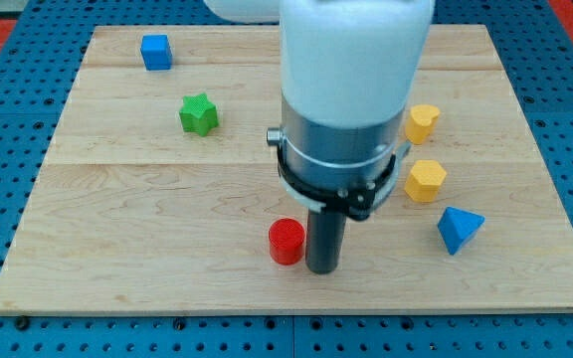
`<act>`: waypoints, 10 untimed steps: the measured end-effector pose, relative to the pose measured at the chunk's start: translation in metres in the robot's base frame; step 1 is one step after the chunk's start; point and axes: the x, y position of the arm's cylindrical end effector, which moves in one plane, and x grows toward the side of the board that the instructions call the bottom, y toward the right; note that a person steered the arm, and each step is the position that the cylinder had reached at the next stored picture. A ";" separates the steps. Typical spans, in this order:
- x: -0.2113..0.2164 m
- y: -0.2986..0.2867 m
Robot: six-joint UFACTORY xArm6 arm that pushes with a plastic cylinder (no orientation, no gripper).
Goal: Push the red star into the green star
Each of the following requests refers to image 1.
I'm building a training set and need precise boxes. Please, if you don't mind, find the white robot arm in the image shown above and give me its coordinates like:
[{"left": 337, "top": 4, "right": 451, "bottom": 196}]
[{"left": 205, "top": 0, "right": 436, "bottom": 221}]

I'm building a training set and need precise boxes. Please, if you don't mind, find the green star block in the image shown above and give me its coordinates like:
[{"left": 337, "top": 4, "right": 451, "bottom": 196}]
[{"left": 178, "top": 92, "right": 219, "bottom": 136}]

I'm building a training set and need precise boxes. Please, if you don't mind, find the red cylinder block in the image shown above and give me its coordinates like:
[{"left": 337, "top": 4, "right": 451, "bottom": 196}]
[{"left": 268, "top": 218, "right": 305, "bottom": 266}]

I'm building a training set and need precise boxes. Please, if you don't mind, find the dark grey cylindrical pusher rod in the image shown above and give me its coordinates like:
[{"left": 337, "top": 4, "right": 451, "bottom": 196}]
[{"left": 305, "top": 211, "right": 346, "bottom": 274}]

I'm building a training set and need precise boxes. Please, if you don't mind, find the light wooden board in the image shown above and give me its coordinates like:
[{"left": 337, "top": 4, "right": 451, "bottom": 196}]
[{"left": 0, "top": 25, "right": 573, "bottom": 316}]

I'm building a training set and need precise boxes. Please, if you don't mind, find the yellow hexagon block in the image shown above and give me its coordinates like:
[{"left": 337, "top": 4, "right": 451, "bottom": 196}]
[{"left": 404, "top": 160, "right": 448, "bottom": 203}]

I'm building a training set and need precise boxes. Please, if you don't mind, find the yellow heart block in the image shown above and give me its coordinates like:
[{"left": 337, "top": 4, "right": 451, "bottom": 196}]
[{"left": 405, "top": 104, "right": 441, "bottom": 144}]

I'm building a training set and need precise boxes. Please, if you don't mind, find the blue triangular prism block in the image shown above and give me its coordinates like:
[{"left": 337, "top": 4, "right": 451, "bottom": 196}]
[{"left": 437, "top": 207, "right": 485, "bottom": 256}]

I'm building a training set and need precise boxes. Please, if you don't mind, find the blue cube block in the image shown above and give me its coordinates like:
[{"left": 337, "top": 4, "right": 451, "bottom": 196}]
[{"left": 140, "top": 34, "right": 173, "bottom": 71}]

